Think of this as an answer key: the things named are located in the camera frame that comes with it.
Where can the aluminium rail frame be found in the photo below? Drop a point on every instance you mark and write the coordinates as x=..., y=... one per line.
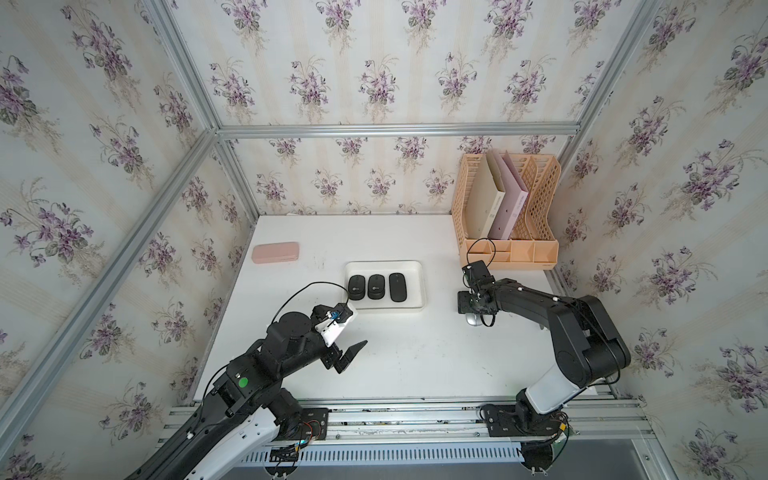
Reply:
x=452, y=422

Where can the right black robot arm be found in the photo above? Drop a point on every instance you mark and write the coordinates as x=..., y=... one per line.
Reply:
x=587, y=346

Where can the small black mouse with logo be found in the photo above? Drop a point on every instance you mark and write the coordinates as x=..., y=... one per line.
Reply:
x=356, y=287

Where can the white storage box tray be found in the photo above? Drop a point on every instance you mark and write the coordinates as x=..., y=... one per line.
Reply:
x=415, y=278

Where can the silver slim mouse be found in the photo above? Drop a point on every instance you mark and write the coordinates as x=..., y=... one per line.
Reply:
x=474, y=320

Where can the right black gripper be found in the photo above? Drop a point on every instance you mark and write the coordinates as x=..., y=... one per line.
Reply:
x=461, y=303

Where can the pink folder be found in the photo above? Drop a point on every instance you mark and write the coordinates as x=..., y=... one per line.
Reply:
x=509, y=180

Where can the black rounded wireless mouse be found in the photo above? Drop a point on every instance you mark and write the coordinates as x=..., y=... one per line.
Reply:
x=376, y=287

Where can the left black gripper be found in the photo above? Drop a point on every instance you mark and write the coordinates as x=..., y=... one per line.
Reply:
x=332, y=359

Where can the black slim mouse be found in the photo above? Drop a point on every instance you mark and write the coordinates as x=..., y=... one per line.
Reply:
x=398, y=287

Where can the pink rectangular case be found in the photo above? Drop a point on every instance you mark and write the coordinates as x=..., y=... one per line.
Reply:
x=280, y=252

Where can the beige folder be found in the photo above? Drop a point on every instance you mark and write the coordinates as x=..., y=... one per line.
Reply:
x=485, y=193

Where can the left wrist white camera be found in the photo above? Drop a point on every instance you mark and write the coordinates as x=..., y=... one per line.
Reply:
x=334, y=321

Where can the white vent grille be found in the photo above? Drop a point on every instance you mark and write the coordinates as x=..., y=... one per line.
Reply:
x=392, y=454

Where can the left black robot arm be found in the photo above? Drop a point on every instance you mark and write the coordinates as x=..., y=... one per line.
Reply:
x=247, y=405

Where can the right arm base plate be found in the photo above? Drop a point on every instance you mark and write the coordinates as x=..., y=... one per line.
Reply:
x=519, y=420

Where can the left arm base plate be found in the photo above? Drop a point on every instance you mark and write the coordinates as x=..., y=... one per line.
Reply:
x=305, y=424

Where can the peach desk file organizer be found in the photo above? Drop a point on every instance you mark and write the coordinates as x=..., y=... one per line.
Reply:
x=532, y=245

